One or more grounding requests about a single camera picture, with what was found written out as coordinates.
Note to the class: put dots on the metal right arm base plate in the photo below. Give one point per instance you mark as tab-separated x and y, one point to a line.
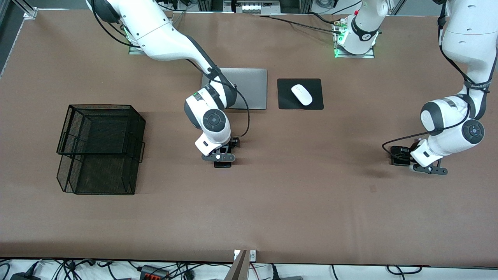
134	50

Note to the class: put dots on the white post bracket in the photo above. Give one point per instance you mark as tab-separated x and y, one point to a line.
253	255

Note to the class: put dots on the aluminium frame profile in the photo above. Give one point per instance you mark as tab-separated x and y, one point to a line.
29	13

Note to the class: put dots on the grey camera post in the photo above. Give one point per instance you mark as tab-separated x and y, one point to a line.
238	268

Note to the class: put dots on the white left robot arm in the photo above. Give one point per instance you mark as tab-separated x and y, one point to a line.
467	39

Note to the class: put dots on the black power strip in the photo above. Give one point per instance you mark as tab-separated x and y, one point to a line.
153	272

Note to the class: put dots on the silver closed laptop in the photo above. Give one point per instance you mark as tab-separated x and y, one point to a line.
253	89

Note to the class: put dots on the black mouse pad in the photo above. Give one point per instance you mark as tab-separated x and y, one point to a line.
286	97

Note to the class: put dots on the large paper table cover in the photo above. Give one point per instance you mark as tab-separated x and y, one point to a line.
249	214

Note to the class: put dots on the black power adapter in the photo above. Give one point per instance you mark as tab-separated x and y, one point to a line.
23	277

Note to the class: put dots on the white computer mouse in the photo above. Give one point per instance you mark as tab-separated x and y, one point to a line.
302	95

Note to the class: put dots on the control box with connectors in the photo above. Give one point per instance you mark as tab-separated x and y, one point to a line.
253	7

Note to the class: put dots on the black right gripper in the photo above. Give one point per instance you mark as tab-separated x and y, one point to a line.
232	143

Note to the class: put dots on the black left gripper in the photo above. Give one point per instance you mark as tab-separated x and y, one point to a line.
402	153

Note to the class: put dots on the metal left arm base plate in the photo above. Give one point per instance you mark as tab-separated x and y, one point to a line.
354	56

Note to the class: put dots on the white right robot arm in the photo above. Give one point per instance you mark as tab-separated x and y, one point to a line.
163	39

